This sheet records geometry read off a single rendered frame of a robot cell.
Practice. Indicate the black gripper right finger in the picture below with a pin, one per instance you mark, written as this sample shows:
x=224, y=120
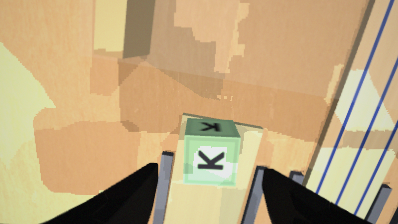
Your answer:
x=289, y=202

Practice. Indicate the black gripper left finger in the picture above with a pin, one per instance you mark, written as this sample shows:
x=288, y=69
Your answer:
x=129, y=201

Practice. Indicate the light green cube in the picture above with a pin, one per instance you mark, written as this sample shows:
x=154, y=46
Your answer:
x=211, y=152

